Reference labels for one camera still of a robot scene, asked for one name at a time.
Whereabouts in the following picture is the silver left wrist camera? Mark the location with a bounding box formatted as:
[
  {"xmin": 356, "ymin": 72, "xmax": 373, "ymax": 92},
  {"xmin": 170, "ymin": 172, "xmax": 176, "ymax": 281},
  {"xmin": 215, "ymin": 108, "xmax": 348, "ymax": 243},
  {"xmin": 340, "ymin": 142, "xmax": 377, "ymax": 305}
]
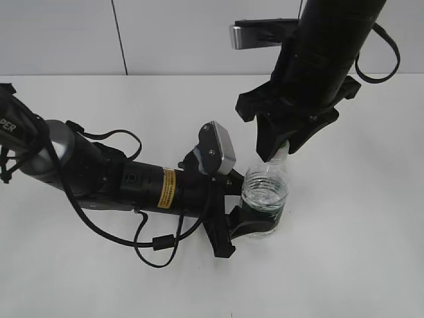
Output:
[{"xmin": 197, "ymin": 121, "xmax": 237, "ymax": 176}]

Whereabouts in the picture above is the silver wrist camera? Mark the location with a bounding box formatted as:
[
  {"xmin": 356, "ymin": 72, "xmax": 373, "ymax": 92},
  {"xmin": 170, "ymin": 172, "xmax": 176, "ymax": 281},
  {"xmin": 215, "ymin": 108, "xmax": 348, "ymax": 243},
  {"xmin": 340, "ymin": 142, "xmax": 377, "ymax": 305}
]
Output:
[
  {"xmin": 230, "ymin": 18, "xmax": 299, "ymax": 50},
  {"xmin": 197, "ymin": 121, "xmax": 237, "ymax": 176}
]

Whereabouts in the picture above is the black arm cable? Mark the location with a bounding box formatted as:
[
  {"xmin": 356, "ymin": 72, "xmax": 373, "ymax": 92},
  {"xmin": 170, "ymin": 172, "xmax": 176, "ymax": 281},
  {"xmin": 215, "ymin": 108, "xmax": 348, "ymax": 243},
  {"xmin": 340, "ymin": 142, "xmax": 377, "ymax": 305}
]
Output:
[
  {"xmin": 0, "ymin": 116, "xmax": 213, "ymax": 268},
  {"xmin": 354, "ymin": 22, "xmax": 401, "ymax": 84}
]

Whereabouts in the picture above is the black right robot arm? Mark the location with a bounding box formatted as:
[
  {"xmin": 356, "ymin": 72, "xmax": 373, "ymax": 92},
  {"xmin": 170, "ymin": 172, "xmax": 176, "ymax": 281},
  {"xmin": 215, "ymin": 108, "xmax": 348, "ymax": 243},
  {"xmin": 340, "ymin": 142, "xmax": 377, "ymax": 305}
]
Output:
[{"xmin": 236, "ymin": 1, "xmax": 386, "ymax": 162}]

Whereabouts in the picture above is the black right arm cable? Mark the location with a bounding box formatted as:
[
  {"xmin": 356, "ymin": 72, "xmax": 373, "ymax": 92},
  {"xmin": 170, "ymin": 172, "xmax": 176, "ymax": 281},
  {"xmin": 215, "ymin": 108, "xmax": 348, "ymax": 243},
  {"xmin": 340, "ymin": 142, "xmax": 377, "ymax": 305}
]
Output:
[{"xmin": 354, "ymin": 22, "xmax": 401, "ymax": 84}]

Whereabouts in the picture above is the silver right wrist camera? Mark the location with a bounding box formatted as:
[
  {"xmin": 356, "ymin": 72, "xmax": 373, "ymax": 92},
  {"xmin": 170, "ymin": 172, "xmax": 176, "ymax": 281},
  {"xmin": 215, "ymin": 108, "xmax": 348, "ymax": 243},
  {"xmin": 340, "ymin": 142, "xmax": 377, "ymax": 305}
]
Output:
[{"xmin": 230, "ymin": 18, "xmax": 299, "ymax": 50}]

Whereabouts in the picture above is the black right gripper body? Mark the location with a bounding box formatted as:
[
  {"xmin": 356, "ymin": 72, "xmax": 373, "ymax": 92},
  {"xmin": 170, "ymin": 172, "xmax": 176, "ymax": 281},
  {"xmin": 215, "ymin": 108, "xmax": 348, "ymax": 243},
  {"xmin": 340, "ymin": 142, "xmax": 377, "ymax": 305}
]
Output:
[{"xmin": 235, "ymin": 76, "xmax": 361, "ymax": 123}]

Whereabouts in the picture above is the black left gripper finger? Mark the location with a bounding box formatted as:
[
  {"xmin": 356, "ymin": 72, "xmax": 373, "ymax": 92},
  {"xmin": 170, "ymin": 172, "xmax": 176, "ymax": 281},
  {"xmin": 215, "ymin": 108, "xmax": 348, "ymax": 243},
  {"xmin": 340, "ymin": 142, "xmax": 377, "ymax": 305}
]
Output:
[
  {"xmin": 226, "ymin": 205, "xmax": 282, "ymax": 239},
  {"xmin": 223, "ymin": 169, "xmax": 244, "ymax": 196}
]

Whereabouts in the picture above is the white green bottle cap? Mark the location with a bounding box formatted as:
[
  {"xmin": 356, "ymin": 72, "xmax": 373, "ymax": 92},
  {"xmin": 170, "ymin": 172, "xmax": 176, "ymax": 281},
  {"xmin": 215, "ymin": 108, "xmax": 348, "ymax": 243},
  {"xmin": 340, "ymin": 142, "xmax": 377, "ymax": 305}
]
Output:
[{"xmin": 278, "ymin": 140, "xmax": 290, "ymax": 154}]

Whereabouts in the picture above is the clear Cestbon water bottle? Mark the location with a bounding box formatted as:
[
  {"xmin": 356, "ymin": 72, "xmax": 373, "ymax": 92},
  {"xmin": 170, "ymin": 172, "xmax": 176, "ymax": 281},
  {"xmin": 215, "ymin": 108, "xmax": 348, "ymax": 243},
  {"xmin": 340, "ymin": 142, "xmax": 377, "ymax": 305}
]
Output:
[{"xmin": 241, "ymin": 151, "xmax": 289, "ymax": 239}]

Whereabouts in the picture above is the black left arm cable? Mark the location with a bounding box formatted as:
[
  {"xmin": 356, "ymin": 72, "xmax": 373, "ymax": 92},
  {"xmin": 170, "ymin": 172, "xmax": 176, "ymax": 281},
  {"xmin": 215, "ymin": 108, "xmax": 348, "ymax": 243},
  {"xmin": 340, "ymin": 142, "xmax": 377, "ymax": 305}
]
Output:
[{"xmin": 0, "ymin": 116, "xmax": 213, "ymax": 268}]

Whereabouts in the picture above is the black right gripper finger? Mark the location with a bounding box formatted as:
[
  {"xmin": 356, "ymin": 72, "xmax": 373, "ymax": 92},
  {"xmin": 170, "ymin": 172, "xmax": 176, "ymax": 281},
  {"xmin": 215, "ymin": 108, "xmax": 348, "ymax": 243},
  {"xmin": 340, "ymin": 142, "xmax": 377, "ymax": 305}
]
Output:
[
  {"xmin": 289, "ymin": 117, "xmax": 335, "ymax": 154},
  {"xmin": 256, "ymin": 115, "xmax": 298, "ymax": 162}
]

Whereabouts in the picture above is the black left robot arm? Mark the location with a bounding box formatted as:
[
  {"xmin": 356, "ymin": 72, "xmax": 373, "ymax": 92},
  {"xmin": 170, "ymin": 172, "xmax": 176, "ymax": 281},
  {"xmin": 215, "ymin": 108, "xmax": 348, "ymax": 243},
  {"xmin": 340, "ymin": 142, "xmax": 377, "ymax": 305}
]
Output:
[{"xmin": 1, "ymin": 83, "xmax": 278, "ymax": 258}]

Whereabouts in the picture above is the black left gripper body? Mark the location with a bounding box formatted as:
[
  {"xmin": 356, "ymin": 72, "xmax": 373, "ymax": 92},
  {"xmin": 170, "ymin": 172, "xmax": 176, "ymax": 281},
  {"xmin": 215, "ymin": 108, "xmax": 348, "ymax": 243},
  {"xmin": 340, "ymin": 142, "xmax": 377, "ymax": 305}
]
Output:
[{"xmin": 178, "ymin": 149, "xmax": 236, "ymax": 258}]

